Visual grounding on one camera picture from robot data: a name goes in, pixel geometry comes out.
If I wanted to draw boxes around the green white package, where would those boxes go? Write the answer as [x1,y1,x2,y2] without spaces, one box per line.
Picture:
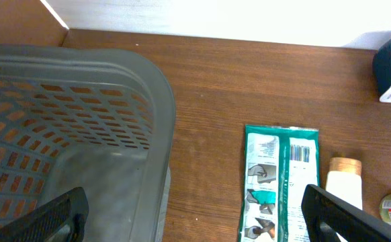
[238,125,320,242]

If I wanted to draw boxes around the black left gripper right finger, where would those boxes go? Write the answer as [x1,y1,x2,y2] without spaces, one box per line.
[301,184,391,242]

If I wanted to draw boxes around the grey plastic basket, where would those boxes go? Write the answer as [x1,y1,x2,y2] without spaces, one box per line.
[0,44,175,241]

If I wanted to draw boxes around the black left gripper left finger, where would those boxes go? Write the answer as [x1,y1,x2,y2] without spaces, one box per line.
[0,187,89,242]

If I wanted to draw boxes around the white tube tan cap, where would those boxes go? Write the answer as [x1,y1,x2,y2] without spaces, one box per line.
[324,157,363,242]

